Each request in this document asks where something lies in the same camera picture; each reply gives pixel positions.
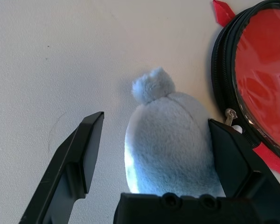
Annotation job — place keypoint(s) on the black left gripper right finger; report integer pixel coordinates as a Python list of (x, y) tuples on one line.
[(238, 168)]

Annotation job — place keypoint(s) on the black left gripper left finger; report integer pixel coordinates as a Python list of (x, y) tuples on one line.
[(67, 168)]

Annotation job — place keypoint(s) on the grey plush zipper charm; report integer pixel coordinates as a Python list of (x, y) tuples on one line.
[(168, 144)]

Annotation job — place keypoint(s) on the red and black paddle case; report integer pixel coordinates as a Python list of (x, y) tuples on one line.
[(224, 70)]

